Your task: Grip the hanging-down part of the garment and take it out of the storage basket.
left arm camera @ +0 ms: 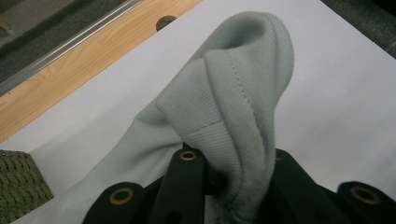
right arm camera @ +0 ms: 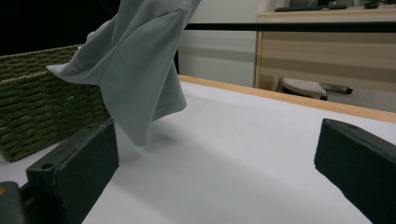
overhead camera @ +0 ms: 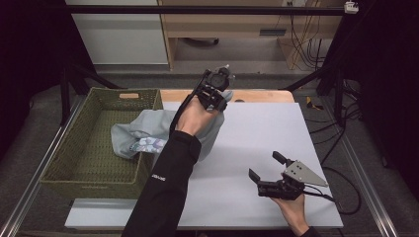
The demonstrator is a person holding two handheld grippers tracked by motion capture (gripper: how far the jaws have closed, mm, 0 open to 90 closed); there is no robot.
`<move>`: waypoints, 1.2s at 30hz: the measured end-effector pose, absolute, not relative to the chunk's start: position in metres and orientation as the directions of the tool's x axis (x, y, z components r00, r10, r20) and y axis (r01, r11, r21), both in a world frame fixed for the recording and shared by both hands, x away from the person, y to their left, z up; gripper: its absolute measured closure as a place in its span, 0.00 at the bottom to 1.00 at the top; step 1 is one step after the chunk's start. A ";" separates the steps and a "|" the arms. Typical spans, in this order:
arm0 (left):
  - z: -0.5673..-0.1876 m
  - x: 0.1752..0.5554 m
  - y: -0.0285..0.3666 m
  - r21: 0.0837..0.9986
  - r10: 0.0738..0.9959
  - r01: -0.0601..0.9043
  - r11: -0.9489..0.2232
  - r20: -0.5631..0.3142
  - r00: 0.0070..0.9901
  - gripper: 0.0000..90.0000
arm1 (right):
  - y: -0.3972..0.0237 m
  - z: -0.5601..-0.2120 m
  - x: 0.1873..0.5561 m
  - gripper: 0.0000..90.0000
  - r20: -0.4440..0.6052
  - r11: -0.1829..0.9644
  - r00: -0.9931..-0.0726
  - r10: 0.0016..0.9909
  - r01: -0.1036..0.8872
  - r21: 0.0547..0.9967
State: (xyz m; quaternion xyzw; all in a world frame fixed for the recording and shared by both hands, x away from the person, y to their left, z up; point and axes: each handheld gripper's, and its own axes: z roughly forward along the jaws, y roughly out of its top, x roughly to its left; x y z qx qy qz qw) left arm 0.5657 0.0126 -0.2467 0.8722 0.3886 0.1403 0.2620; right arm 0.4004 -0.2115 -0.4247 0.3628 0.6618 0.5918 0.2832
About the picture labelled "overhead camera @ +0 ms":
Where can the person's right hand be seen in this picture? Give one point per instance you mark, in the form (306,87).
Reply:
(294,210)

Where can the grey cloth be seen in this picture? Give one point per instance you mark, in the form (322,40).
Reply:
(151,126)

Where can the black horizontal bar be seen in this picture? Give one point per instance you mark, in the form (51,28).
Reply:
(197,10)

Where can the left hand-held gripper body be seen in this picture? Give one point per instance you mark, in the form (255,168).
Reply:
(215,82)

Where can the green woven basket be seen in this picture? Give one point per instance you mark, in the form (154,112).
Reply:
(99,138)

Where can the small white device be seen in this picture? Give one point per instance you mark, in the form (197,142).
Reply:
(351,7)

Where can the yellow and black tool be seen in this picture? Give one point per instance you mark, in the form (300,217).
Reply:
(313,104)

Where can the white board sheet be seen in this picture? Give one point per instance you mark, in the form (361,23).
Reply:
(263,131)

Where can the wooden desk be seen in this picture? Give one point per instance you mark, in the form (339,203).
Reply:
(230,24)

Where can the person's left hand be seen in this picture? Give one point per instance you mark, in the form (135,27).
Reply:
(195,116)

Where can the white cabinet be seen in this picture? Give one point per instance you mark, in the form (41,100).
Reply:
(122,36)

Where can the black curtain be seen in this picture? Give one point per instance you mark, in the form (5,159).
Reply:
(33,59)
(385,82)

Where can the black metal stand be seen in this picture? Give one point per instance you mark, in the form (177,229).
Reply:
(332,82)
(69,85)

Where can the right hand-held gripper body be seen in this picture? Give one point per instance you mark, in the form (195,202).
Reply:
(290,184)

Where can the aluminium frame rail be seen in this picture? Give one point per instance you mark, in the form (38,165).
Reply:
(36,177)
(365,184)

